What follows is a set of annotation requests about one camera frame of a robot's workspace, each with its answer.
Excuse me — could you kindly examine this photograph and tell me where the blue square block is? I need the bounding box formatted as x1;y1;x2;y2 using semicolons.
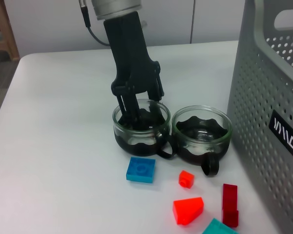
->
126;156;156;184

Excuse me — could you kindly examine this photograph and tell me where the wooden shelf frame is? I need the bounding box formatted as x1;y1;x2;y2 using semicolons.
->
0;0;21;63

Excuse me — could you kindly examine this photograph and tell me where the teal square block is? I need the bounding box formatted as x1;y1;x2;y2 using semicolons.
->
202;217;239;234

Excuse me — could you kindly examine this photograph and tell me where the grey perforated storage bin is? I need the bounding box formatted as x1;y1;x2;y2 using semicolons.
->
226;0;293;234

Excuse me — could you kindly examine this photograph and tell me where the dark red long block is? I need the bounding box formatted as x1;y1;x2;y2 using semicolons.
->
221;183;239;228

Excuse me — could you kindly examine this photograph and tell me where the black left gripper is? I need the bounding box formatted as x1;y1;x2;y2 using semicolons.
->
103;11;165;128

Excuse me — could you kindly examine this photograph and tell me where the red slope block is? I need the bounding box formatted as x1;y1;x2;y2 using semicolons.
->
172;196;205;226

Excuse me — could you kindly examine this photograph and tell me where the small red block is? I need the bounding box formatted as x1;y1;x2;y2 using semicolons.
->
178;170;195;189

